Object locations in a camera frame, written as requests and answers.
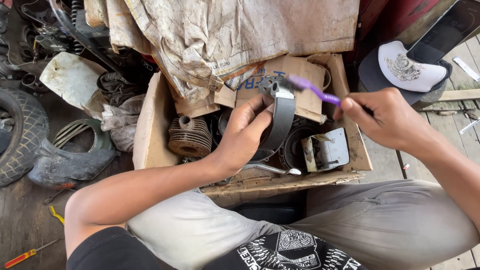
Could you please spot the person's left hand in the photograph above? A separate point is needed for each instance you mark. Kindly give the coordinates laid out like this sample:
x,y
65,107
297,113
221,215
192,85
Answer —
x,y
240,131

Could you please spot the person's right hand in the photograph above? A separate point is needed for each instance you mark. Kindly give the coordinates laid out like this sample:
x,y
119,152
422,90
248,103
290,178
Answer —
x,y
382,118

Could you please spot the grey metal brake shoe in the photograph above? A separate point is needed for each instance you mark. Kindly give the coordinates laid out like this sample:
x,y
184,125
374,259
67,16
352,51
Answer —
x,y
279,116

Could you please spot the purple toothbrush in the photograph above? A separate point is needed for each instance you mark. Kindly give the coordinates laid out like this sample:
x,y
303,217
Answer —
x,y
313,90

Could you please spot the worn cardboard box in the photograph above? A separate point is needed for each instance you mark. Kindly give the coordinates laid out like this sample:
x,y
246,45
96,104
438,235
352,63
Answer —
x,y
255,150

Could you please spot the chrome metal lever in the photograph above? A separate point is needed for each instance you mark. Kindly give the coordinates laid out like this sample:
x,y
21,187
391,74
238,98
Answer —
x,y
272,169

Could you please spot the rusty finned engine cylinder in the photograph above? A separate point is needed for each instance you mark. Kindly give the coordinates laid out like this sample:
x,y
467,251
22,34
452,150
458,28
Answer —
x,y
190,137

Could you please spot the black and white cap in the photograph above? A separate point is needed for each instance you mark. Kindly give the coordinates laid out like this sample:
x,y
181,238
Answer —
x,y
408,71

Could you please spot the black round engine part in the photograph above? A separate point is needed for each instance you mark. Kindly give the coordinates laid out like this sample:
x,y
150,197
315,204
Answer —
x,y
296,146

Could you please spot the wooden plank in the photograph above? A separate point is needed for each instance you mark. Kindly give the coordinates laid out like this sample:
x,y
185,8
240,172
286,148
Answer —
x,y
459,95

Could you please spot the black seat cushion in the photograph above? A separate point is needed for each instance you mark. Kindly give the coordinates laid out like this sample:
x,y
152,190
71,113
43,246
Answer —
x,y
270,212

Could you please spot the dirty woven tarp sack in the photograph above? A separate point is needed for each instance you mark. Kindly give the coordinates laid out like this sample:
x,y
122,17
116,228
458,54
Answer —
x,y
225,37

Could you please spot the white plastic strip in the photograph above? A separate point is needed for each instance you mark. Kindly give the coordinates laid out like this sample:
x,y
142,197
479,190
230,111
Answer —
x,y
466,68

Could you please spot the black smartphone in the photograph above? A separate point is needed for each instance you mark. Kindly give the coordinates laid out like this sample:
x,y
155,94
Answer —
x,y
444,32

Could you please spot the dirty grey rag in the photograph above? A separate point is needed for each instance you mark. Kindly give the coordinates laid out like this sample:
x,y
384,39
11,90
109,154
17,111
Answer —
x,y
120,120

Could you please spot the person's black printed shirt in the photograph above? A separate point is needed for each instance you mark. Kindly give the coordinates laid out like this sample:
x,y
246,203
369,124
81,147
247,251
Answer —
x,y
210,251

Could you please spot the black dirty cloth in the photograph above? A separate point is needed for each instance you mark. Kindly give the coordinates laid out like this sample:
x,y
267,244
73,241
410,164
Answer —
x,y
116,88

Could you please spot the green metal fan cover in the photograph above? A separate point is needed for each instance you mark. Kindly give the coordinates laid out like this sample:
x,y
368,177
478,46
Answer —
x,y
80,135

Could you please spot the black plastic fender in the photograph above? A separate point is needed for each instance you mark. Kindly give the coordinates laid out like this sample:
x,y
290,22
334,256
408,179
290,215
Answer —
x,y
71,165

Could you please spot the white plastic panel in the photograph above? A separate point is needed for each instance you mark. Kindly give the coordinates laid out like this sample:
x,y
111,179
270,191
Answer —
x,y
71,78

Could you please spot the black rubber tyre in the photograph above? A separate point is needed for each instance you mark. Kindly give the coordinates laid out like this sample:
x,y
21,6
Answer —
x,y
18,135

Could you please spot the grey metal bracket box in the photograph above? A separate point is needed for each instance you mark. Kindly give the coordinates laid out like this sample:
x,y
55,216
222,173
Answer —
x,y
326,150

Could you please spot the motorcycle engine frame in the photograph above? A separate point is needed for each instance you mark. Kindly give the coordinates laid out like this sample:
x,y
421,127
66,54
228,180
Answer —
x,y
56,33

